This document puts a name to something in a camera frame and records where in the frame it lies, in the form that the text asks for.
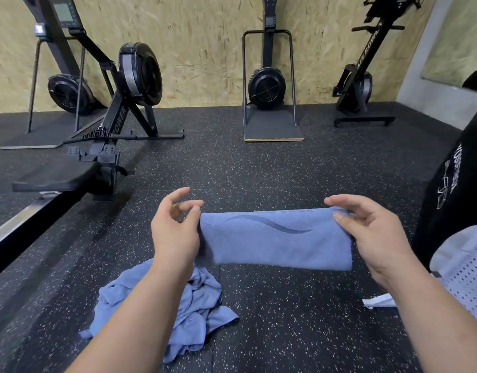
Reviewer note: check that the person's left hand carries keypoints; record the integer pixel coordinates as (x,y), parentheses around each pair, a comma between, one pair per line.
(175,237)

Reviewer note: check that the person's right hand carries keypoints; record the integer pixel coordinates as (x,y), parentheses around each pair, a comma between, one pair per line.
(375,237)

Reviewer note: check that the blue towel pile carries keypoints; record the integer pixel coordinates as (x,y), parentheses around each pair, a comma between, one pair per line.
(184,307)

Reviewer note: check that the blue towel with wave print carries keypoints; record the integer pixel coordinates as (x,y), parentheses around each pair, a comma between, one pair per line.
(277,241)

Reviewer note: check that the white perforated metal rack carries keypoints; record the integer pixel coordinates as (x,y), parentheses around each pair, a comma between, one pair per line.
(472,268)

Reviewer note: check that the person's left forearm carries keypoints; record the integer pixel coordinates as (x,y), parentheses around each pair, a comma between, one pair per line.
(137,322)

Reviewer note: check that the person's right forearm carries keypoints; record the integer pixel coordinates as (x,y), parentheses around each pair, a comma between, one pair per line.
(445,322)

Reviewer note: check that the black printed punching bag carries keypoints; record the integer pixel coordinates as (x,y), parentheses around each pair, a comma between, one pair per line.
(456,198)

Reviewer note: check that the black upright exercise machine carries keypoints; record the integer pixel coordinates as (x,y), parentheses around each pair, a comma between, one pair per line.
(355,85)

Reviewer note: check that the black ski trainer wooden-edged platform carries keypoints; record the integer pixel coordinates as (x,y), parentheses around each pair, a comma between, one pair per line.
(267,87)

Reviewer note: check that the black ski trainer grey platform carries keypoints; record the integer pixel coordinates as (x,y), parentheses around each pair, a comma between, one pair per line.
(67,93)

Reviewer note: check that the black rowing machine with rail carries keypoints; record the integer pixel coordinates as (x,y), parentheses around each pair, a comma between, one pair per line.
(56,174)

